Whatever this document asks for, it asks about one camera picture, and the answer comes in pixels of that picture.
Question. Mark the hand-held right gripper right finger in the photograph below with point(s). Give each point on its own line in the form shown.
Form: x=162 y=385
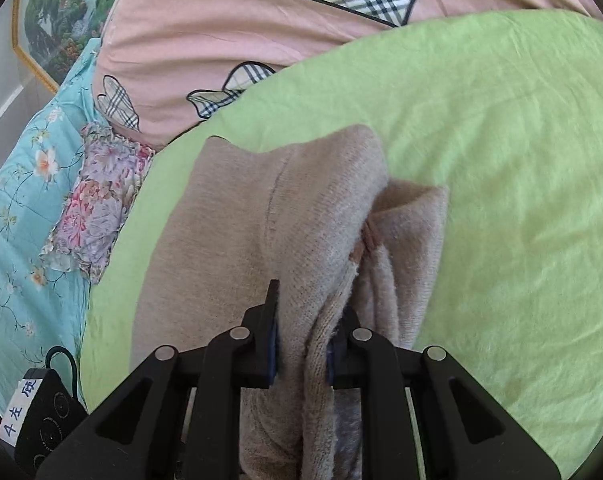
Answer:
x=337 y=355

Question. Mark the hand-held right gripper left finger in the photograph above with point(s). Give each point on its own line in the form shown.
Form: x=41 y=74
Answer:
x=264 y=345

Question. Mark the beige knit sweater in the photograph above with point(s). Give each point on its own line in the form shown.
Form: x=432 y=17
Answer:
x=261 y=220

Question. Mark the turquoise floral quilt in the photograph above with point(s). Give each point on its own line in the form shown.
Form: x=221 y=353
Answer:
x=11 y=240

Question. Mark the floral purple pink cloth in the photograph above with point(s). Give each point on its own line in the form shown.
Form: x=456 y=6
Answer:
x=96 y=205

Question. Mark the green bed sheet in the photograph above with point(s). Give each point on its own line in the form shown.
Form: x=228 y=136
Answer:
x=506 y=185

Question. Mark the pink quilt with plaid hearts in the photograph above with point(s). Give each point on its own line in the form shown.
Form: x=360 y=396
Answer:
x=206 y=35

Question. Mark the framed landscape painting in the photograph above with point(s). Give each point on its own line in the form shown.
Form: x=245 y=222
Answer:
x=56 y=15

